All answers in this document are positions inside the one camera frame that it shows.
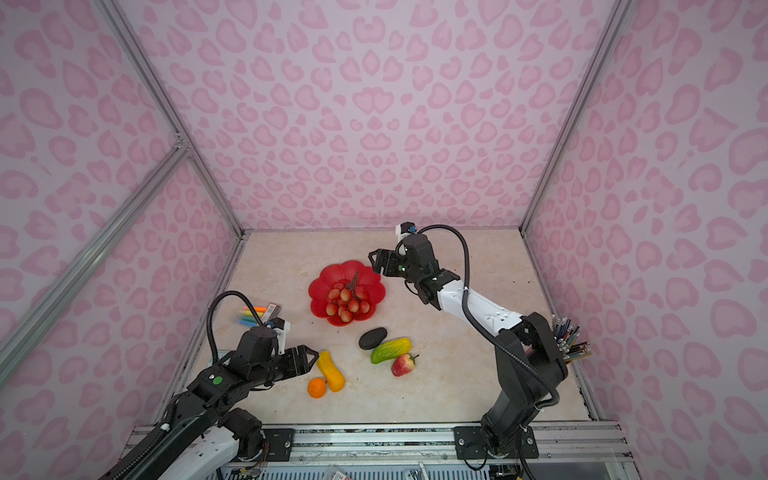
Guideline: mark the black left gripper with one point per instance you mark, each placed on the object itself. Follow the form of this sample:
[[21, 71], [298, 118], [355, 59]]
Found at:
[[294, 357]]

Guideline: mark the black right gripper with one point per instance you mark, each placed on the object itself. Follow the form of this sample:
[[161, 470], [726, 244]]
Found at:
[[382, 255]]

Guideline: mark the orange fake tangerine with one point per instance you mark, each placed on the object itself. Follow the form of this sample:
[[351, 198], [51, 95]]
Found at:
[[317, 388]]

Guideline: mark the yellow fake squash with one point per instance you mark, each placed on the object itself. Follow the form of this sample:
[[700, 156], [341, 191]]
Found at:
[[333, 376]]

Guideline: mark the red lychee bunch with stem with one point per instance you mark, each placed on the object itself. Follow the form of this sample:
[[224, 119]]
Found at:
[[348, 302]]

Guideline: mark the dark fake avocado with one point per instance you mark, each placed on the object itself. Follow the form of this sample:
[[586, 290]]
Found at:
[[372, 338]]

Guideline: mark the green yellow fake mango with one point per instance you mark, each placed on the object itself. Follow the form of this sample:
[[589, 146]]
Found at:
[[390, 350]]

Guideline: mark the red fake peach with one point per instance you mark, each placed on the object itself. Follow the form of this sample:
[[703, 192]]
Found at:
[[404, 364]]

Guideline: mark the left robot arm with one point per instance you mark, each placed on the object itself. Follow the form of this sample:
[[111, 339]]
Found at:
[[208, 406]]

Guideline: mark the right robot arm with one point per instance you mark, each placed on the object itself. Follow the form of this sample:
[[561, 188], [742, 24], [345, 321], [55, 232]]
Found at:
[[529, 364]]

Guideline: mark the red flower-shaped fruit bowl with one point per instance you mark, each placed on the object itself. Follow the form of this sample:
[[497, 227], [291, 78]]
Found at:
[[343, 272]]

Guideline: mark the clear highlighter marker pack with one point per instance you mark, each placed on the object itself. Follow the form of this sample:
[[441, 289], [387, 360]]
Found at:
[[265, 314]]

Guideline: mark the pen holder with pens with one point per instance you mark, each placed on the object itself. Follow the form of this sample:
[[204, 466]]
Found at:
[[567, 336]]

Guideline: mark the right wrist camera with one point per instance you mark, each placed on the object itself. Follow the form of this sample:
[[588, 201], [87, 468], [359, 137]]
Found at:
[[405, 229]]

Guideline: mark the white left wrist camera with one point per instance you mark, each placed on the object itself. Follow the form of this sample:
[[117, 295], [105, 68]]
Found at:
[[282, 329]]

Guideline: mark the right aluminium frame post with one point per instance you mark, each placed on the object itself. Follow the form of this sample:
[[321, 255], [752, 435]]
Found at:
[[620, 15]]

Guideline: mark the diagonal aluminium frame bar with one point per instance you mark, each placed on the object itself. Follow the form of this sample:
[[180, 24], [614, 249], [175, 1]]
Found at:
[[39, 319]]

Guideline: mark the aluminium corner frame post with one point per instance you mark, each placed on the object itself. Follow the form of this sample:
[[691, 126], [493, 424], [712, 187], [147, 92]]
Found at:
[[129, 42]]

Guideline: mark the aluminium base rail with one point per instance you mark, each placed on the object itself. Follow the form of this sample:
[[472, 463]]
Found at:
[[556, 450]]

